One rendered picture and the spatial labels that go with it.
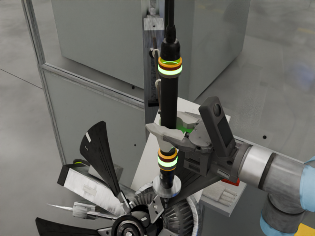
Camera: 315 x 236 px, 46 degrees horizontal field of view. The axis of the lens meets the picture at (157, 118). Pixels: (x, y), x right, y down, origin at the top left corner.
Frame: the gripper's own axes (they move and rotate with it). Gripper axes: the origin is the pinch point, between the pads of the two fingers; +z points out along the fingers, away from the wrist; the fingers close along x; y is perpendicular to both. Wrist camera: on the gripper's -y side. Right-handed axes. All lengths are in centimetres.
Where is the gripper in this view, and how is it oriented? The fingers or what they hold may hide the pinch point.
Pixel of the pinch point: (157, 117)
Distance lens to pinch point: 78.8
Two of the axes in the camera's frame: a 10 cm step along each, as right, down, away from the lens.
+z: -8.5, -3.5, 4.0
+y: 0.0, 7.5, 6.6
